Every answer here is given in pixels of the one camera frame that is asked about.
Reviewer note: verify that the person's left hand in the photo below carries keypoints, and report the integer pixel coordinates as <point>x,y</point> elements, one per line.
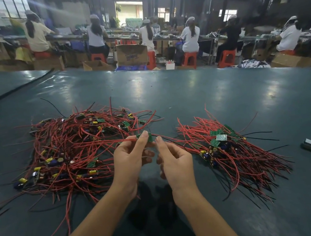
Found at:
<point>128,163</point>

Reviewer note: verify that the person's right hand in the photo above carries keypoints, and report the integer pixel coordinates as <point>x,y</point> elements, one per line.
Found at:
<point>178,168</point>

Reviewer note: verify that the person's right forearm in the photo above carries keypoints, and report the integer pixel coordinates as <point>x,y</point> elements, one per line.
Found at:
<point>209,223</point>

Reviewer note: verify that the person's left forearm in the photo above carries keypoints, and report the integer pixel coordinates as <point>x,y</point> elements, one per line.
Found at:
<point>85,234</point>

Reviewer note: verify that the blue plastic crate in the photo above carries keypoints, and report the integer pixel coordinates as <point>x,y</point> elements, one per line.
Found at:
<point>132,68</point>

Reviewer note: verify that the red plastic stool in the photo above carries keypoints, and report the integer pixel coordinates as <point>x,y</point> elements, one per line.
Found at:
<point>98,57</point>
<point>227,58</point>
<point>288,52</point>
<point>42,54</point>
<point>190,60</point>
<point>151,60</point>

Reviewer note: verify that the dark green table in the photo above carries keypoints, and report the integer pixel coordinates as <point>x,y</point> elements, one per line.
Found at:
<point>267,96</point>

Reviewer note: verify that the heap of black white items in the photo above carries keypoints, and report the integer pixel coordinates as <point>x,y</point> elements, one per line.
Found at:
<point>254,63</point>

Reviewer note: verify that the yellow sack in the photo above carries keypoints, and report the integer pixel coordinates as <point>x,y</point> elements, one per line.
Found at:
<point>23,55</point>

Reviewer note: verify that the grid window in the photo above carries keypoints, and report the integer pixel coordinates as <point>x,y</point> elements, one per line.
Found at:
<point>13,6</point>

